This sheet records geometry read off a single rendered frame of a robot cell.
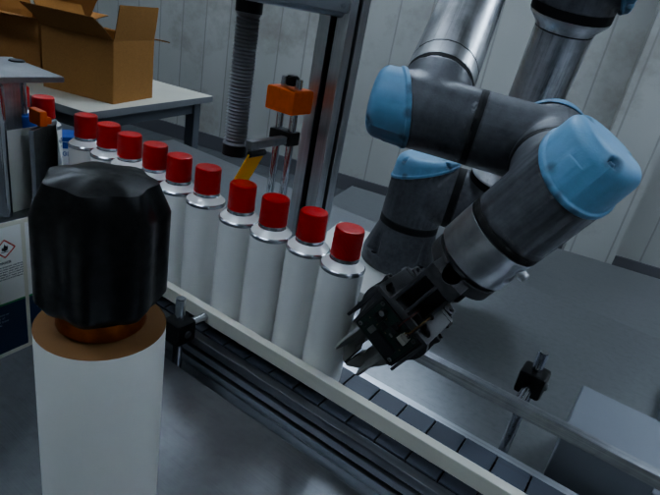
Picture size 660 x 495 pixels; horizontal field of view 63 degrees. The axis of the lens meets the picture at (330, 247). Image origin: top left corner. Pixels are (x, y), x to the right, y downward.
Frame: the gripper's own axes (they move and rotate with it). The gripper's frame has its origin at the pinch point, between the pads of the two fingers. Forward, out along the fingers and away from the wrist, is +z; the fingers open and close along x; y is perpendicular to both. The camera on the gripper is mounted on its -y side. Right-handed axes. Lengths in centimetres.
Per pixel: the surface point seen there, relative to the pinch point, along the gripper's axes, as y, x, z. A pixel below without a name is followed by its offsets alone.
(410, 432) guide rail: 4.5, 9.8, -3.3
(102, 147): 1.8, -45.7, 12.8
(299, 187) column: -11.8, -23.4, -0.5
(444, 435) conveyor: -2.0, 13.4, -1.3
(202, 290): 1.7, -19.6, 13.4
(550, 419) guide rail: -2.5, 17.2, -13.0
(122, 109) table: -86, -133, 95
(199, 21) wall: -272, -281, 155
